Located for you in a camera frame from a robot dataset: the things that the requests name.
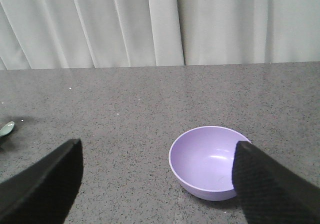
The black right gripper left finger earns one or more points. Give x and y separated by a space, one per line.
44 192

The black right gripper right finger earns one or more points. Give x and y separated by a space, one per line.
269 193

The light green plastic spoon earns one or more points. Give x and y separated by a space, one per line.
7 128

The purple plastic bowl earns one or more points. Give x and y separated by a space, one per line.
202 161

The white curtain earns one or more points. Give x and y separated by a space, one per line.
52 34

